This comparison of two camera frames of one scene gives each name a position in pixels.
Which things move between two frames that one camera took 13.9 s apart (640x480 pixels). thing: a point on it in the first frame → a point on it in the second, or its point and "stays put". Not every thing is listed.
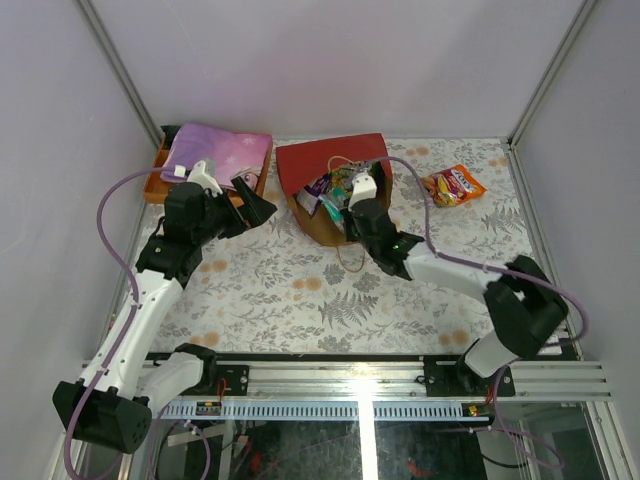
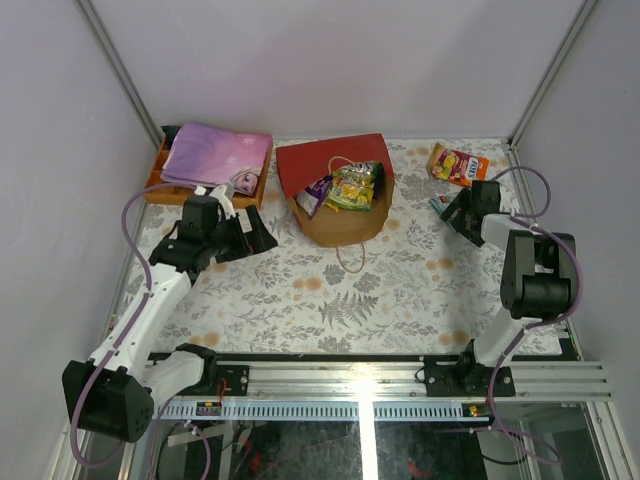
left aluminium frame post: x=120 y=71 stays put
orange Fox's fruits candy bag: x=453 y=186 → x=456 y=166
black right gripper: x=349 y=217 → x=461 y=201
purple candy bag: x=309 y=196 stays put
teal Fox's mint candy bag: x=334 y=201 → x=440 y=206
